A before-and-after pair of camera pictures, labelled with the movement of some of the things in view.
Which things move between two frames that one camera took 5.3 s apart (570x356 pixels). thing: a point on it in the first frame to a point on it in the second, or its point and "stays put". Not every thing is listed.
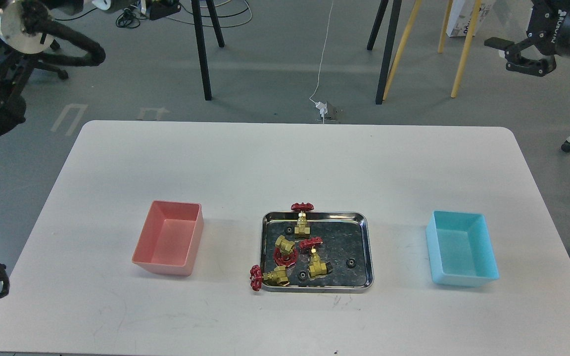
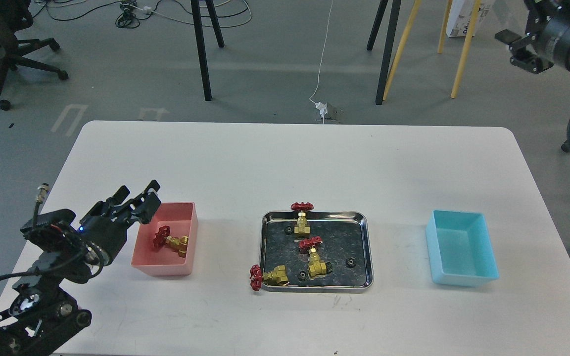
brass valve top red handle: (302, 230) stays put
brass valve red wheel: (285, 254) to (162, 238)
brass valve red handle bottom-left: (279, 274) stays put
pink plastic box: (169, 242) stays put
